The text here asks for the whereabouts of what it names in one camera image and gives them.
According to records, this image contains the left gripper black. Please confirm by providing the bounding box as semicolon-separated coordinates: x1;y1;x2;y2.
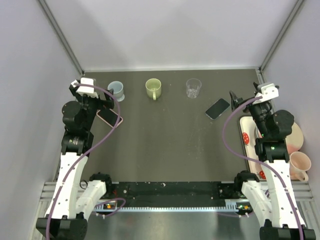
70;87;113;131

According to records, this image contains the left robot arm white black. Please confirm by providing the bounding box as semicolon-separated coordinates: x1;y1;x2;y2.
36;77;114;240

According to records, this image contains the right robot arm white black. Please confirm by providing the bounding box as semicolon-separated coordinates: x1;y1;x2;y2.
229;83;316;240

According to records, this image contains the dark phone blue edge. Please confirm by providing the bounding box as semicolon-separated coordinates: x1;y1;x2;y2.
205;98;230;120

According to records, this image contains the light blue footed cup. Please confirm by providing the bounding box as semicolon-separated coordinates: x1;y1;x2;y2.
107;81;125;102

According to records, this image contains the white tray with strawberries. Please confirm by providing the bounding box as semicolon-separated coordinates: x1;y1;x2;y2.
239;116;266;180

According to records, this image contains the clear glass tumbler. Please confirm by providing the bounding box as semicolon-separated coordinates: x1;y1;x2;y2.
186;78;202;99

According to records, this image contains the green mug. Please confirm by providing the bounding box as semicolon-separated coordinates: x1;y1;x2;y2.
145;78;162;101

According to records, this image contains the pink white plate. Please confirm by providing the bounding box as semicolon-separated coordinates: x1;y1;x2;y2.
253;120;305;154

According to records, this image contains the pink mug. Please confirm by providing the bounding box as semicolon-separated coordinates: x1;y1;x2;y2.
289;151;312;182

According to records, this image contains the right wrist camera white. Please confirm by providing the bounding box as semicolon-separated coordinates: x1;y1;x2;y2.
255;83;279;104

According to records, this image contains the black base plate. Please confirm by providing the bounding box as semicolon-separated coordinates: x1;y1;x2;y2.
102;181;246;208

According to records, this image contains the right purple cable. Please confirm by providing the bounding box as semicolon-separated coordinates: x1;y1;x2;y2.
222;97;308;240

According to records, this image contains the light blue cable duct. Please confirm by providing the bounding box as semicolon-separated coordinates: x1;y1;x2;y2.
93;200;253;215

